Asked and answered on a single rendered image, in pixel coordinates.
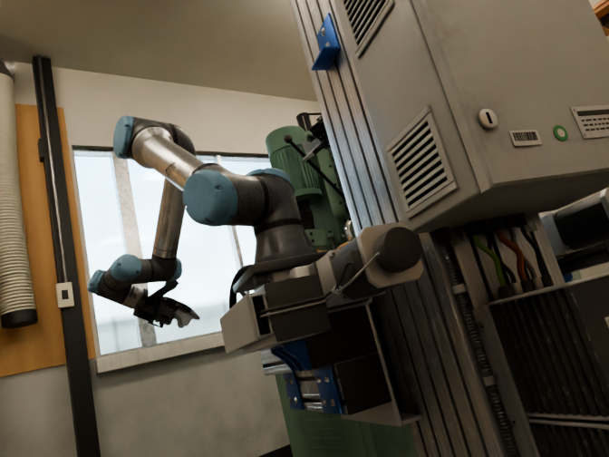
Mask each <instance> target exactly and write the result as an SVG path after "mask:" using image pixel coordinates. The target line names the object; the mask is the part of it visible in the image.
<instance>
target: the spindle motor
mask: <svg viewBox="0 0 609 457"><path fill-rule="evenodd" d="M286 134H289V135H291V136H292V137H293V142H294V143H295V144H296V145H297V146H298V147H299V149H300V150H301V151H302V152H303V153H304V154H305V155H307V154H306V152H305V149H304V147H303V145H302V143H303V142H304V141H308V140H307V137H306V133H305V130H304V129H303V128H301V127H299V126H294V125H290V126H284V127H281V128H278V129H275V130H273V131H271V132H270V133H269V134H268V135H267V136H266V149H267V153H268V157H269V160H270V164H271V168H275V169H279V170H282V171H284V172H285V173H287V174H288V176H289V177H290V180H291V182H292V184H293V186H294V189H295V198H296V202H299V201H302V200H309V201H310V204H309V206H311V205H313V204H315V203H316V202H318V201H319V200H321V199H322V198H323V194H322V191H321V188H320V184H319V180H318V178H317V174H316V170H315V169H314V168H313V167H312V166H311V165H310V164H309V163H308V162H307V161H306V160H304V161H302V159H303V158H304V157H303V156H302V155H301V154H300V153H299V152H298V151H297V150H296V149H295V148H294V147H293V146H292V145H291V144H290V143H285V142H284V137H285V136H286Z"/></svg>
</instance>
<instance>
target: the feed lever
mask: <svg viewBox="0 0 609 457"><path fill-rule="evenodd" d="M284 142H285V143H290V144H291V145H292V146H293V147H294V148H295V149H296V150H297V151H298V152H299V153H300V154H301V155H302V156H303V157H305V156H306V155H305V154H304V153H303V152H302V151H301V150H300V149H299V147H298V146H297V145H296V144H295V143H294V142H293V137H292V136H291V135H289V134H286V136H285V137H284ZM307 162H308V163H309V164H310V165H311V166H312V167H313V168H314V169H315V170H316V171H317V172H318V173H319V174H320V175H321V176H322V177H323V178H324V179H325V180H326V181H327V182H328V183H329V184H330V185H331V186H332V187H333V188H334V189H335V190H336V192H337V193H338V194H339V195H340V196H341V197H342V198H343V199H344V200H345V201H346V199H345V196H344V194H343V193H342V192H341V191H340V190H339V189H338V188H337V187H336V186H335V185H334V184H333V183H332V182H331V181H330V180H329V179H328V178H327V177H326V176H325V174H324V173H323V172H322V171H321V170H320V169H319V168H318V167H317V166H316V165H315V164H314V163H313V162H312V161H311V160H310V159H309V160H307Z"/></svg>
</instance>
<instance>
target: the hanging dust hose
mask: <svg viewBox="0 0 609 457"><path fill-rule="evenodd" d="M15 116H16V115H15V91H14V81H13V79H12V78H11V77H10V76H8V75H6V74H3V73H0V310H2V311H1V312H0V314H2V315H0V317H1V325H2V328H5V329H8V328H18V327H24V326H31V325H34V324H36V323H37V322H38V319H37V311H36V308H35V307H36V305H35V302H34V301H35V299H34V292H33V291H34V290H33V286H32V284H33V283H32V279H31V278H32V277H31V273H30V272H31V270H30V267H29V266H30V264H29V260H28V259H29V257H28V254H27V253H28V251H27V245H26V243H27V242H26V235H25V229H24V218H23V216H24V215H23V209H22V201H21V191H20V182H19V181H20V180H19V171H18V170H19V169H18V160H17V159H18V158H17V144H16V143H17V139H16V137H17V136H16V117H15Z"/></svg>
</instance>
